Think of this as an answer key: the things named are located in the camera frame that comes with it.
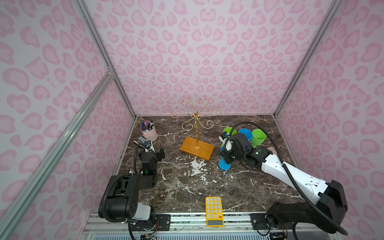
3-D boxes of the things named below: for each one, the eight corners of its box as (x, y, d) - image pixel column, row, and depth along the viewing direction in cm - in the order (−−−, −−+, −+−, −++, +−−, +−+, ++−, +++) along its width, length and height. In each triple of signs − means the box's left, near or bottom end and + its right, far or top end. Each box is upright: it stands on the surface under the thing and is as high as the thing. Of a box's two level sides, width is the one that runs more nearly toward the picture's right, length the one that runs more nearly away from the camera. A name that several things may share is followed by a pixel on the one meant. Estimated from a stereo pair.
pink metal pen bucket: (143, 142, 107) (138, 131, 97) (146, 132, 113) (141, 120, 103) (156, 142, 107) (152, 130, 97) (158, 132, 113) (154, 120, 103)
